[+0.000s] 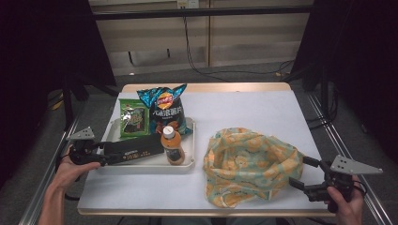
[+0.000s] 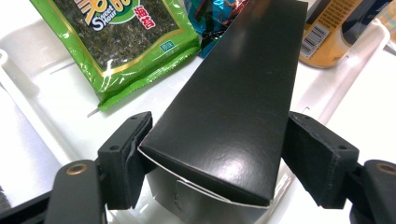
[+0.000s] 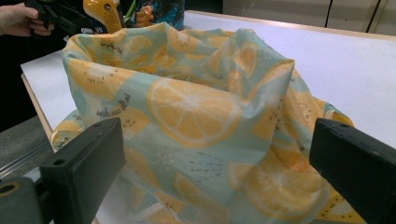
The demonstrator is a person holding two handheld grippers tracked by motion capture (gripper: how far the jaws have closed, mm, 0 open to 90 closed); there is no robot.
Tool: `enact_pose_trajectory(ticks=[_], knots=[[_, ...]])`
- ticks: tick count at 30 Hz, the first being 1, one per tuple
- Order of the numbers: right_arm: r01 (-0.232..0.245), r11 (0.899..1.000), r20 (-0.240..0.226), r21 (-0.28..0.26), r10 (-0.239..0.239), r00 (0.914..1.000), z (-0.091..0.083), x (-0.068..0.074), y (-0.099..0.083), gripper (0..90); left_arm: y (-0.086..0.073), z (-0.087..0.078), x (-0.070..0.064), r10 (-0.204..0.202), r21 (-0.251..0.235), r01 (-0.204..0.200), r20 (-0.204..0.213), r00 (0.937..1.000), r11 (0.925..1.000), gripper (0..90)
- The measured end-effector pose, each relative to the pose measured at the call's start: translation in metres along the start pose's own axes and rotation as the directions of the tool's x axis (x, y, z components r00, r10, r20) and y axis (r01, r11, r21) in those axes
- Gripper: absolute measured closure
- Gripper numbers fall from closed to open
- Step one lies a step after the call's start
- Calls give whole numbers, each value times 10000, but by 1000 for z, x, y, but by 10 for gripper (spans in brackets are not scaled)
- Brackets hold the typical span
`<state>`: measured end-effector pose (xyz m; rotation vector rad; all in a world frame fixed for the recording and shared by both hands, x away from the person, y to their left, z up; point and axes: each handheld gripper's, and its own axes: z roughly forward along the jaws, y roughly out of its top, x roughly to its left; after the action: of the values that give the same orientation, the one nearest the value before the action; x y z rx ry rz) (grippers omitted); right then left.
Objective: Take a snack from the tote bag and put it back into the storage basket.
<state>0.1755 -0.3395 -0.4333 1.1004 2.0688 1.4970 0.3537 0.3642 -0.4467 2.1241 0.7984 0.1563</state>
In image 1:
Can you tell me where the right hand-held gripper cable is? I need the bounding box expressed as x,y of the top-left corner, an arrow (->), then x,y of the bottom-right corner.
353,180 -> 368,196

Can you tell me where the white wall socket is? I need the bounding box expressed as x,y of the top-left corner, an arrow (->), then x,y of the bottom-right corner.
176,0 -> 200,9

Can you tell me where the black curtain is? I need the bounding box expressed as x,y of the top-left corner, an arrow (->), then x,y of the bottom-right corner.
289,0 -> 398,163
0,0 -> 117,188

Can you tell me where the blue chip bag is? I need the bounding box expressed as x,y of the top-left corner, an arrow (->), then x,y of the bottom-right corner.
136,83 -> 193,136

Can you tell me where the black stand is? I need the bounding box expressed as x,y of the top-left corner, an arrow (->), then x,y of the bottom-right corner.
60,73 -> 120,130
308,67 -> 339,130

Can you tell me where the orange patterned cloth bag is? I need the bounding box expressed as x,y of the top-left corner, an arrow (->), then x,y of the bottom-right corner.
202,127 -> 305,209

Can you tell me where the black horizontal bar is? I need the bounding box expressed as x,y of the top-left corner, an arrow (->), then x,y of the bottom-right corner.
93,5 -> 314,22

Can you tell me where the person's right hand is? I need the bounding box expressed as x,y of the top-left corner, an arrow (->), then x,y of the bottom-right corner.
323,174 -> 365,225

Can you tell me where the orange drink bottle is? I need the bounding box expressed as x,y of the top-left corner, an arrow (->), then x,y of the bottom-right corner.
160,126 -> 186,166

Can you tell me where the person's left hand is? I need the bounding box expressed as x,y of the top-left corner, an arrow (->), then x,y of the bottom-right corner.
51,145 -> 101,192

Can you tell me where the green snack packet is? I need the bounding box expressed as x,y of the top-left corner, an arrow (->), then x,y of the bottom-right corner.
117,97 -> 150,139

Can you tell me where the aluminium floor rail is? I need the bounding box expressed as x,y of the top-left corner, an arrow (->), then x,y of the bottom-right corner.
305,92 -> 395,225
18,113 -> 83,225

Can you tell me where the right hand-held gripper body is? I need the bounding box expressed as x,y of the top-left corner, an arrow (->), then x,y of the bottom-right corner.
304,154 -> 384,203

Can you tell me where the white plastic tray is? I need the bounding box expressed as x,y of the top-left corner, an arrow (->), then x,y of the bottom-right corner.
96,117 -> 197,174

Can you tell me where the white table mat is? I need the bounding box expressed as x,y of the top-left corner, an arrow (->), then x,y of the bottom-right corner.
77,90 -> 334,211

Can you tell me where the black wall cable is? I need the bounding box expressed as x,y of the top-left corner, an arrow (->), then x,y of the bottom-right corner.
182,16 -> 296,83

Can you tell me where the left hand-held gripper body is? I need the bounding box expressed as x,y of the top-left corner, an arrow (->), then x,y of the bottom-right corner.
65,126 -> 106,167

